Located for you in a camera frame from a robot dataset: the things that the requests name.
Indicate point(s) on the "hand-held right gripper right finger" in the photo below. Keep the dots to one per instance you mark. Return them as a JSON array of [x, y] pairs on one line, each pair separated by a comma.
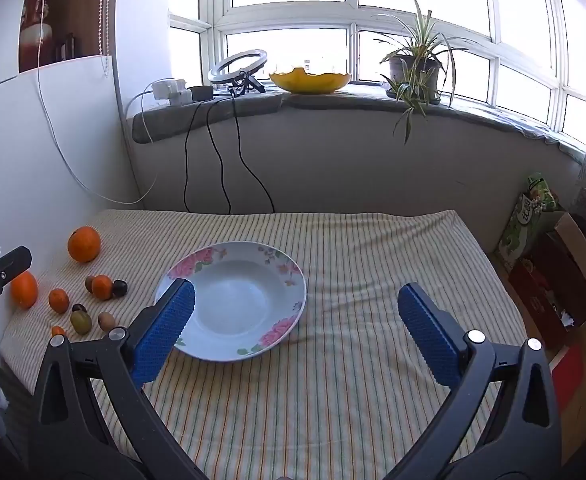
[[425, 330]]

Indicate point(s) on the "dark red carton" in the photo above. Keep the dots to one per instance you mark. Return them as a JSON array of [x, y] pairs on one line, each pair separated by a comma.
[[535, 305]]

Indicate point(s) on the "black power adapter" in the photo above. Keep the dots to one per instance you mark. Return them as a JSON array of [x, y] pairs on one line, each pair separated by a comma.
[[201, 93]]

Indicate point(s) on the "potted spider plant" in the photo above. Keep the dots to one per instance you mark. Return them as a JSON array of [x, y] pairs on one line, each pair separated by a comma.
[[413, 72]]

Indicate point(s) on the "brown kiwi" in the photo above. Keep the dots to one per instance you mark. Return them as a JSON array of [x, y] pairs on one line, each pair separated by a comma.
[[106, 321], [88, 284]]

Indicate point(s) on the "red box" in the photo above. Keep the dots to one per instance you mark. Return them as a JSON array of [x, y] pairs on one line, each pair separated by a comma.
[[568, 375]]

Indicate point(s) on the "grey windowsill mat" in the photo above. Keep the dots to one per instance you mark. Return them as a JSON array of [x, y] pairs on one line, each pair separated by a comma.
[[173, 120]]

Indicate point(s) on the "tiny orange kumquat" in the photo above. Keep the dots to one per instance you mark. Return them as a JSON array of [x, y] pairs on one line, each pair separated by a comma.
[[58, 331]]

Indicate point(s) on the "medium orange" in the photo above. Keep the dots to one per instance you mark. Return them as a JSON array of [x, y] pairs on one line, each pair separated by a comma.
[[24, 290]]

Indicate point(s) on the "yellow bowl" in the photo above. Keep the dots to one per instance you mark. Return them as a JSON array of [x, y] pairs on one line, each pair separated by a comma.
[[310, 82]]

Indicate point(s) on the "green round fruit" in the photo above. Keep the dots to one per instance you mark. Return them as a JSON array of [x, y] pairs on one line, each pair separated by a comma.
[[81, 322]]

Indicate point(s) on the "white power adapter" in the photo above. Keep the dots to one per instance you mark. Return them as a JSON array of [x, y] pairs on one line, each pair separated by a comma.
[[170, 89]]

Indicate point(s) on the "cardboard box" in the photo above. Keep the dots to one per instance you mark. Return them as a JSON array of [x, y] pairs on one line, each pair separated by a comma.
[[573, 260]]

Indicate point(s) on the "large orange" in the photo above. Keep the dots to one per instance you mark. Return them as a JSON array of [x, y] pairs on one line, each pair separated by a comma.
[[84, 244]]

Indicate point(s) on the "small tangerine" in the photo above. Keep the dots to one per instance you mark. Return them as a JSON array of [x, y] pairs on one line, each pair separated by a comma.
[[58, 300]]

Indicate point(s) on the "green carton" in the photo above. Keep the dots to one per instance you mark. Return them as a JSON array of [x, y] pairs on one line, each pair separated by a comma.
[[523, 220]]

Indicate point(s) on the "striped cloth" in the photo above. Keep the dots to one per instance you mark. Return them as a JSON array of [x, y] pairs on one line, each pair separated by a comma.
[[348, 385]]

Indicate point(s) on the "white floral plate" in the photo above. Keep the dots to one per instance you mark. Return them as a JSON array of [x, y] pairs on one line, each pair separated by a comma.
[[233, 300]]

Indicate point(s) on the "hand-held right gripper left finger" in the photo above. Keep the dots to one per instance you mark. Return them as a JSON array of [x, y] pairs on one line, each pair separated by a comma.
[[165, 330]]

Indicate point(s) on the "dark plum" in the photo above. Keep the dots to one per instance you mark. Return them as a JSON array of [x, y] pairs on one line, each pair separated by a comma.
[[78, 307], [119, 288]]

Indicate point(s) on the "red and white vase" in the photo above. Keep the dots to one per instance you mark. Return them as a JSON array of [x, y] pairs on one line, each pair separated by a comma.
[[35, 35]]

